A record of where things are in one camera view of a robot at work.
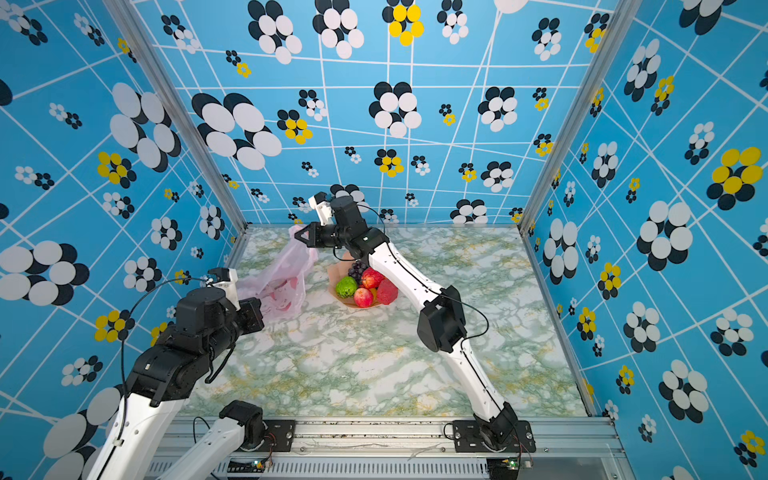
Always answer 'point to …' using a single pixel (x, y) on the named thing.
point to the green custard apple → (346, 287)
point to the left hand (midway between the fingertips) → (265, 303)
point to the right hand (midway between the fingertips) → (299, 240)
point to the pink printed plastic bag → (279, 282)
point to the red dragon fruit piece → (387, 292)
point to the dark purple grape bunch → (356, 271)
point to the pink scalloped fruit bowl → (337, 270)
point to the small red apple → (363, 297)
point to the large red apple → (371, 277)
